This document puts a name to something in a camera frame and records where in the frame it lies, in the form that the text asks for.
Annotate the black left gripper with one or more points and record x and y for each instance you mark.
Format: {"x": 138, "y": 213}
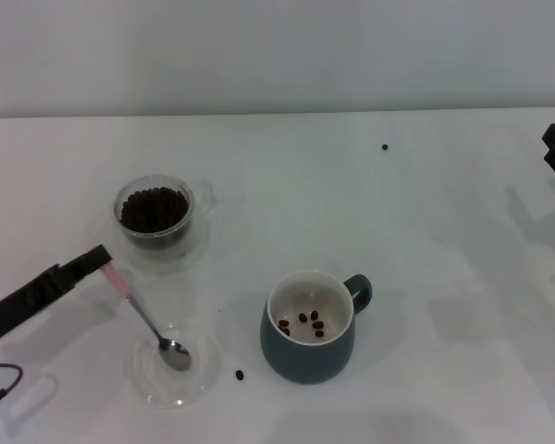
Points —
{"x": 9, "y": 314}

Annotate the dark green ceramic mug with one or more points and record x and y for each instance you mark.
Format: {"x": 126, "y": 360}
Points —
{"x": 305, "y": 365}

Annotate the coffee bean heap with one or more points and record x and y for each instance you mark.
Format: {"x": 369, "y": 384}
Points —
{"x": 155, "y": 210}

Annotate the double-wall glass cup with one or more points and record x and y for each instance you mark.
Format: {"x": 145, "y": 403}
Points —
{"x": 155, "y": 241}

